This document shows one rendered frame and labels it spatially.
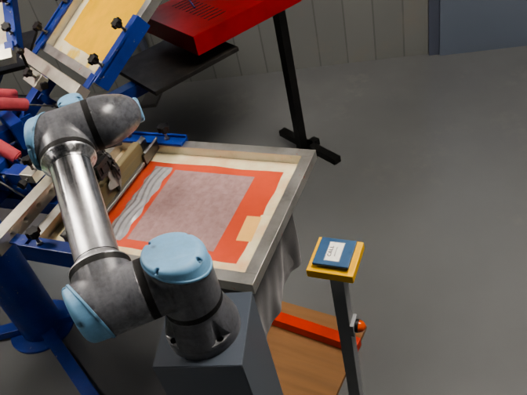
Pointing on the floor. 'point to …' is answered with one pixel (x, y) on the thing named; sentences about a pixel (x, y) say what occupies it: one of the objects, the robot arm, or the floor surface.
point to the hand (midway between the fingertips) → (114, 186)
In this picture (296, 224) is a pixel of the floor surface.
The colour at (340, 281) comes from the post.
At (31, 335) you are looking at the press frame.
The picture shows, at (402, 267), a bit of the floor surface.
